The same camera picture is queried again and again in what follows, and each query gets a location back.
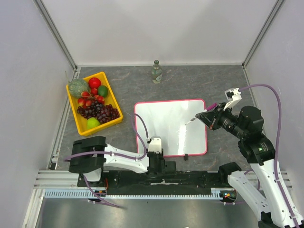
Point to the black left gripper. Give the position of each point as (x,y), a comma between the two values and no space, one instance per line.
(160,156)

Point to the green netted melon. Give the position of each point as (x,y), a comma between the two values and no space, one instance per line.
(77,86)

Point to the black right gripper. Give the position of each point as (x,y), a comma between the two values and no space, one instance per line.
(214,119)

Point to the purple grape bunch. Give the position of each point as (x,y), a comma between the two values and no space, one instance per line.
(103,113)

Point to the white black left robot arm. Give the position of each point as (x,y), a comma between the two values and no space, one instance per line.
(90,156)

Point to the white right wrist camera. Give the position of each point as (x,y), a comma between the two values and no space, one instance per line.
(233,96)

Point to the white cable duct rail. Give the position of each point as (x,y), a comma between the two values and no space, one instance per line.
(87,194)

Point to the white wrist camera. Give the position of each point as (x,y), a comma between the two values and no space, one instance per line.
(155,144)
(233,96)

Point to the pink framed whiteboard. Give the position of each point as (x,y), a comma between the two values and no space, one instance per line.
(169,121)

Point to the magenta whiteboard marker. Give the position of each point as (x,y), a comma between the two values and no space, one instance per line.
(206,110)

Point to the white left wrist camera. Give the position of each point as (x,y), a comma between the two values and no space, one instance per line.
(155,144)

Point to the light green apple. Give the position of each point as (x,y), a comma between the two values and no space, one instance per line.
(92,123)

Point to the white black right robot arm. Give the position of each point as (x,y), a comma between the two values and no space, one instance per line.
(274,208)

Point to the red strawberry cluster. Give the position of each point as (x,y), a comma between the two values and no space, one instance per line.
(88,99)

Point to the clear glass soda bottle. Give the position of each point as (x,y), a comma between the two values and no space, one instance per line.
(156,72)

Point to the green lime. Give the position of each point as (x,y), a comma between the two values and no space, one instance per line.
(102,91)

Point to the red apple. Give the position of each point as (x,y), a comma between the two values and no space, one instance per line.
(94,82)

